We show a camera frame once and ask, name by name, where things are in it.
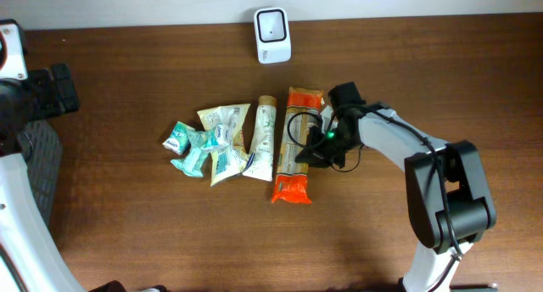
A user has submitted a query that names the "orange spaghetti pasta pack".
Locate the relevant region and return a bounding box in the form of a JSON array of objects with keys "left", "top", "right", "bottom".
[{"left": 271, "top": 87, "right": 323, "bottom": 204}]

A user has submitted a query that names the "white cosmetic tube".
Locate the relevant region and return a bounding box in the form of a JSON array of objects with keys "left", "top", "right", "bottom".
[{"left": 243, "top": 95, "right": 277, "bottom": 182}]

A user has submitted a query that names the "cream snack bag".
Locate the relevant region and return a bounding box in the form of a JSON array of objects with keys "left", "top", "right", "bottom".
[{"left": 197, "top": 104, "right": 250, "bottom": 187}]

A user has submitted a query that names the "small white teal packet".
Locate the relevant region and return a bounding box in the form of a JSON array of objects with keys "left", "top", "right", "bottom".
[{"left": 201, "top": 122, "right": 232, "bottom": 152}]

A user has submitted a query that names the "small teal tissue pack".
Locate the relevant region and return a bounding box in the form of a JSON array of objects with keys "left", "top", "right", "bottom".
[{"left": 162, "top": 121, "right": 194, "bottom": 155}]

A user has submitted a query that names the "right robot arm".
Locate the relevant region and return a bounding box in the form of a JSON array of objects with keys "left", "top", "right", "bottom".
[{"left": 296, "top": 82, "right": 496, "bottom": 291}]

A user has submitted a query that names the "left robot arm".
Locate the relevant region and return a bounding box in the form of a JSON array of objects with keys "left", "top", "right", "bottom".
[{"left": 1, "top": 19, "right": 83, "bottom": 291}]

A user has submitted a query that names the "white barcode scanner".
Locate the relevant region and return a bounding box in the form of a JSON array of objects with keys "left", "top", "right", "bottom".
[{"left": 253, "top": 7, "right": 292, "bottom": 65}]

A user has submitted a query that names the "grey plastic mesh basket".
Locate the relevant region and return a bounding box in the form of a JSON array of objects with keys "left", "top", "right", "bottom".
[{"left": 17, "top": 121, "right": 63, "bottom": 226}]

